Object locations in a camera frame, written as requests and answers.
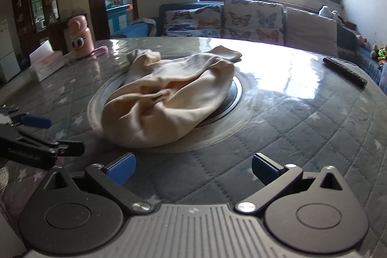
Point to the round built-in hotplate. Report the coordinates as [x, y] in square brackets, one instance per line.
[230, 94]

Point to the wide butterfly print cushion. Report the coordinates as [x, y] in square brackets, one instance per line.
[193, 22]

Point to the pink plush toy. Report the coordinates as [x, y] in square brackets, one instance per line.
[362, 39]

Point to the dark wooden display cabinet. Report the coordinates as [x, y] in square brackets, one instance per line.
[25, 34]

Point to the black remote control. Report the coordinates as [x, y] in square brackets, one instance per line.
[344, 72]

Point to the plain beige cushion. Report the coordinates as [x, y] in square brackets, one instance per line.
[311, 31]

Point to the blue blanket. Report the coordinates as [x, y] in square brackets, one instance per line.
[136, 29]

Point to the green plush toy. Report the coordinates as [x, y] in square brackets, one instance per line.
[381, 53]

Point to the tall butterfly print cushion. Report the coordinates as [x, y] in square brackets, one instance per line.
[254, 22]

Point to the beige garment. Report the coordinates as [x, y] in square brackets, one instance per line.
[169, 113]

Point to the pink cartoon water bottle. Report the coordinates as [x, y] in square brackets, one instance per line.
[81, 40]

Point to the white refrigerator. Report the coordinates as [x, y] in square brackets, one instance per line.
[7, 58]

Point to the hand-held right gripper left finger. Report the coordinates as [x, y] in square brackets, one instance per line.
[122, 169]

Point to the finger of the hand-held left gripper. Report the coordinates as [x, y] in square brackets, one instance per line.
[71, 147]
[36, 121]

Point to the white plush toy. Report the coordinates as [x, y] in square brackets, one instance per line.
[328, 12]

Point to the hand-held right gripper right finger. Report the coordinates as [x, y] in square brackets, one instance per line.
[262, 168]

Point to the blue cabinet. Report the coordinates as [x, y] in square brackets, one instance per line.
[119, 19]

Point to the white tissue box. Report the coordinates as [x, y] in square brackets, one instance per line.
[48, 64]

